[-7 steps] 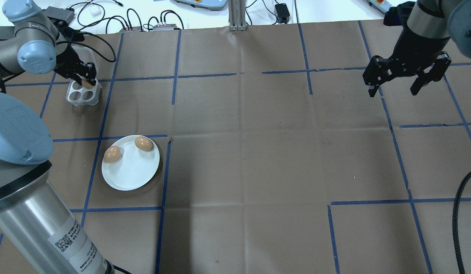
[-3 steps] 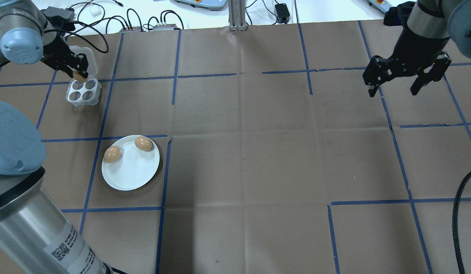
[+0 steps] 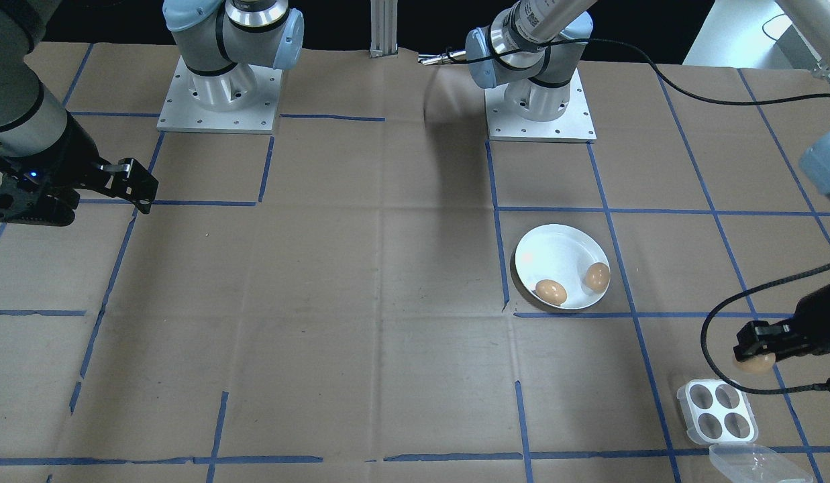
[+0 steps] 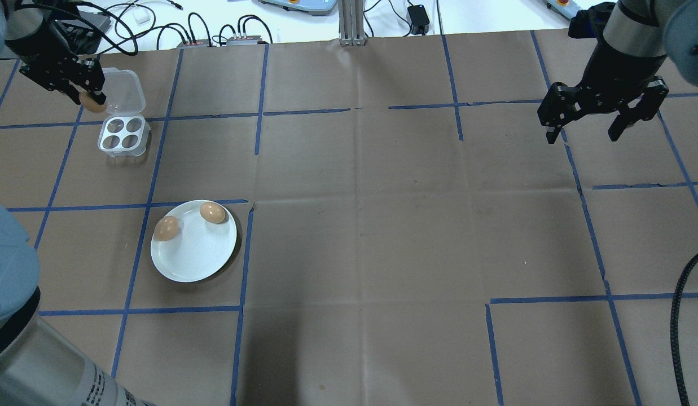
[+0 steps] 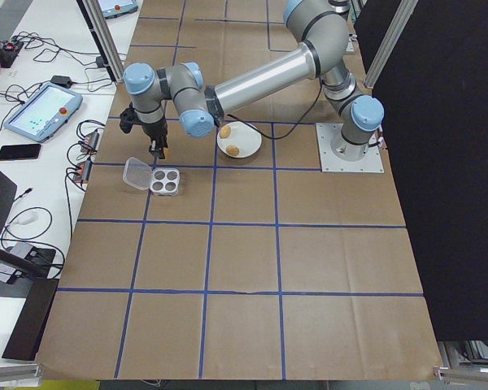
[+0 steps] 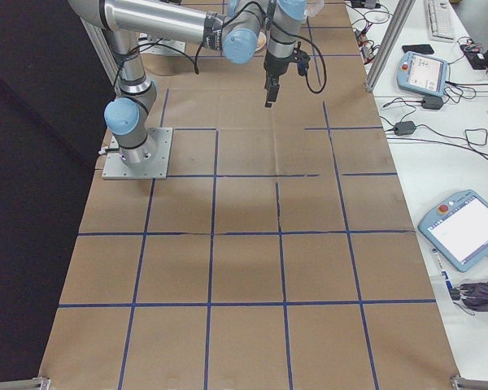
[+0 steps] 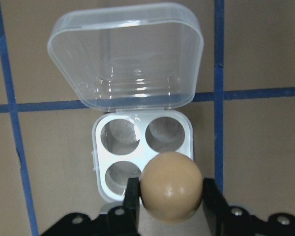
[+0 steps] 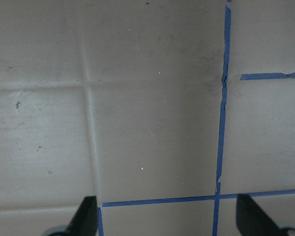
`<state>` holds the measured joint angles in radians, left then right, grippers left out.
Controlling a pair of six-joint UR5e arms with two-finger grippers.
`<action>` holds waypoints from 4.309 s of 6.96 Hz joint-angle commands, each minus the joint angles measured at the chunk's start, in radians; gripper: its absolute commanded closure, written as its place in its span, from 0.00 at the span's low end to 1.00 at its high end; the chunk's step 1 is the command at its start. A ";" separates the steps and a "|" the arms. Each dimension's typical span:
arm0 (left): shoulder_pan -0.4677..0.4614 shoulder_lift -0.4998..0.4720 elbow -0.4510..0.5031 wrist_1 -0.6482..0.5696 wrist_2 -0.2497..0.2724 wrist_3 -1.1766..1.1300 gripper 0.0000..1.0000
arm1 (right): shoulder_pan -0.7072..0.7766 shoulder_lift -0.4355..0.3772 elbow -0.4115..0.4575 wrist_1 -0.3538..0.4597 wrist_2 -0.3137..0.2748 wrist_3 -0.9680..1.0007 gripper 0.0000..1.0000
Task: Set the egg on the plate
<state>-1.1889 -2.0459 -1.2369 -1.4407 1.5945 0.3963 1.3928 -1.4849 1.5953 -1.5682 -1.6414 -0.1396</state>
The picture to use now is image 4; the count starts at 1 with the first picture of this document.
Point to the black power adapter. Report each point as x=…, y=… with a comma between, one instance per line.
x=418, y=18

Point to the black usb hub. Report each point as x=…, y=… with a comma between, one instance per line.
x=246, y=39
x=193, y=43

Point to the grey monitor stand base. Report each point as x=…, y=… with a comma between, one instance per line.
x=97, y=22

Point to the aluminium vertical post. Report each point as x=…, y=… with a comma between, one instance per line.
x=352, y=22

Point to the blue grey teach pendant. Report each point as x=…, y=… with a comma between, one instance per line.
x=560, y=7
x=303, y=5

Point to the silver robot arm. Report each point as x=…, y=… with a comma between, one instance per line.
x=636, y=28
x=44, y=366

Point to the clear plastic egg tray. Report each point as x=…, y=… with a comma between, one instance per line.
x=123, y=132

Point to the small white device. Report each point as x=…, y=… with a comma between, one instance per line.
x=141, y=16

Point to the brown egg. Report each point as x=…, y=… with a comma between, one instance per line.
x=91, y=104
x=166, y=228
x=213, y=212

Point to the white round plate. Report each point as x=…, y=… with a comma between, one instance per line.
x=196, y=254

